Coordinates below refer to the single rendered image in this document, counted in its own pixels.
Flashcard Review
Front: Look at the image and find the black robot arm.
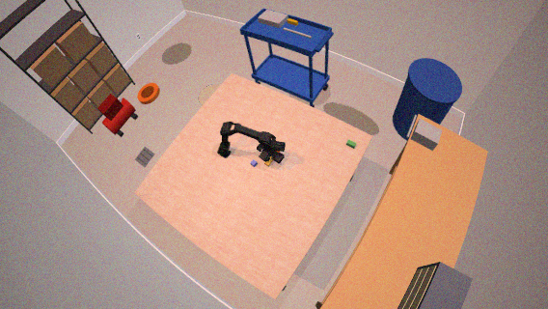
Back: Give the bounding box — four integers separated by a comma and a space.
217, 122, 286, 162

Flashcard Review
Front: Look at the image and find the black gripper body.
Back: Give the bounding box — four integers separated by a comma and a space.
257, 144, 285, 163

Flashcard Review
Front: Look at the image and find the green block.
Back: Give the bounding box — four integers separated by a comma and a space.
346, 140, 356, 149

